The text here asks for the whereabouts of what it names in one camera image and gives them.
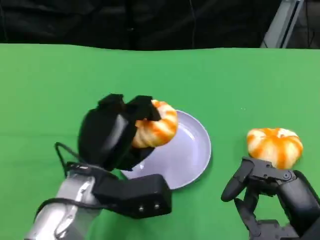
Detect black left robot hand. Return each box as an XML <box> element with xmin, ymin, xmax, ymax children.
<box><xmin>77</xmin><ymin>93</ymin><xmax>162</xmax><ymax>172</ymax></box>

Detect black backdrop curtain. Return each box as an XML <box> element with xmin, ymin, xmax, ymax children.
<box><xmin>0</xmin><ymin>0</ymin><xmax>283</xmax><ymax>51</ymax></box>

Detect orange white toy bread roll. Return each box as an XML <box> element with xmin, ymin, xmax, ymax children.
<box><xmin>246</xmin><ymin>127</ymin><xmax>304</xmax><ymax>169</ymax></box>
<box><xmin>131</xmin><ymin>99</ymin><xmax>179</xmax><ymax>148</ymax></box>

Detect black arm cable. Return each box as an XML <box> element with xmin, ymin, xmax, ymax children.
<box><xmin>34</xmin><ymin>142</ymin><xmax>106</xmax><ymax>221</ymax></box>

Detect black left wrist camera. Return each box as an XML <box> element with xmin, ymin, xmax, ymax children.
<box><xmin>92</xmin><ymin>173</ymin><xmax>173</xmax><ymax>220</ymax></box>

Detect grey metal frame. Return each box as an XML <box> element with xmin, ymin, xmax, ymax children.
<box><xmin>259</xmin><ymin>0</ymin><xmax>306</xmax><ymax>49</ymax></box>

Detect lilac plate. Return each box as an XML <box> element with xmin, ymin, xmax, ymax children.
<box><xmin>120</xmin><ymin>109</ymin><xmax>212</xmax><ymax>190</ymax></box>

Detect green table cloth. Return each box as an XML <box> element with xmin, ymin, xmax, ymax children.
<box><xmin>0</xmin><ymin>43</ymin><xmax>320</xmax><ymax>240</ymax></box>

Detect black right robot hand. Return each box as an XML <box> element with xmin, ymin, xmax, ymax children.
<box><xmin>220</xmin><ymin>156</ymin><xmax>320</xmax><ymax>240</ymax></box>

